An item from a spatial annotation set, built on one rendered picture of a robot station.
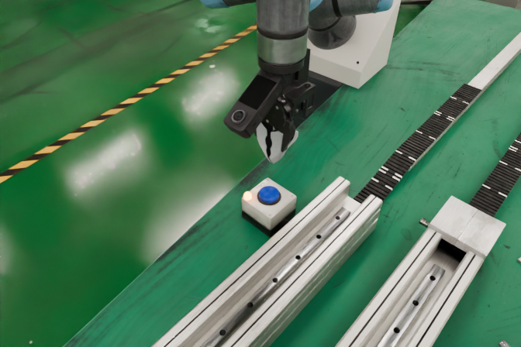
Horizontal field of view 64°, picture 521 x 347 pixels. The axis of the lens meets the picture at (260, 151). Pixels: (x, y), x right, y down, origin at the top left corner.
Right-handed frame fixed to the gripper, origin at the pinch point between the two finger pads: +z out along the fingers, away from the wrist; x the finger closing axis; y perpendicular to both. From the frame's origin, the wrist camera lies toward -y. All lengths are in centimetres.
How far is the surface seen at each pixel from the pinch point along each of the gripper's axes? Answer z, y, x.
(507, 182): 13, 40, -33
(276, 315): 8.2, -18.5, -17.8
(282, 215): 12.5, -0.4, -3.9
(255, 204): 10.3, -3.2, 0.8
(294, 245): 10.9, -5.2, -10.6
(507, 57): 13, 96, -14
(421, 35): 16, 98, 15
